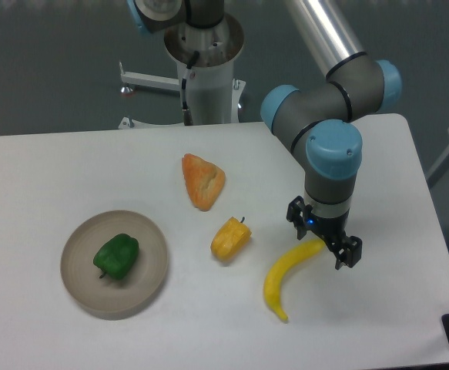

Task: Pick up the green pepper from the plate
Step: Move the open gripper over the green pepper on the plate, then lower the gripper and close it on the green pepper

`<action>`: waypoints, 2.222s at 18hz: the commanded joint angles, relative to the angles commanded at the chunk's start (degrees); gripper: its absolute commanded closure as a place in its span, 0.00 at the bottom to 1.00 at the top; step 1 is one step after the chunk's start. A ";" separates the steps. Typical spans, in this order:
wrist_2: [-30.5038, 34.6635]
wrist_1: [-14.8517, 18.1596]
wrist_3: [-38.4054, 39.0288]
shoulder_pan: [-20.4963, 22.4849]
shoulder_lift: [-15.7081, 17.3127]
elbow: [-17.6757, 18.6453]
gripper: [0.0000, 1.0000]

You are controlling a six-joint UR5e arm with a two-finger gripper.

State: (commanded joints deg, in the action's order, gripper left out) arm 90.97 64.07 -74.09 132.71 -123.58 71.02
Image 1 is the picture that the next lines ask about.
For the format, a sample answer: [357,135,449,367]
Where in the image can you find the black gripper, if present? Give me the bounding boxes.
[286,196,363,270]

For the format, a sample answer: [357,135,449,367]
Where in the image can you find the green bell pepper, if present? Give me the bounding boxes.
[92,234,139,281]

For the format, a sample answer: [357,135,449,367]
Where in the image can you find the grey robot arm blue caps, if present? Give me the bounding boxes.
[122,1,402,267]

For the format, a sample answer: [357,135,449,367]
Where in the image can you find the yellow bell pepper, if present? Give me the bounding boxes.
[210,217,252,263]

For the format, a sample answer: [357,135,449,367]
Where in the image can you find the beige round plate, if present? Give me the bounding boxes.
[60,210,169,320]

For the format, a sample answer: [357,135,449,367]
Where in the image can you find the yellow banana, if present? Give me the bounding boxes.
[263,239,325,323]

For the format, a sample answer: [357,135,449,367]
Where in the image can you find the orange bread slice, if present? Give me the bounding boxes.
[182,153,226,211]

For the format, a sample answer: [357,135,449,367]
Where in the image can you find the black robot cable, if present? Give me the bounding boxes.
[181,51,200,126]

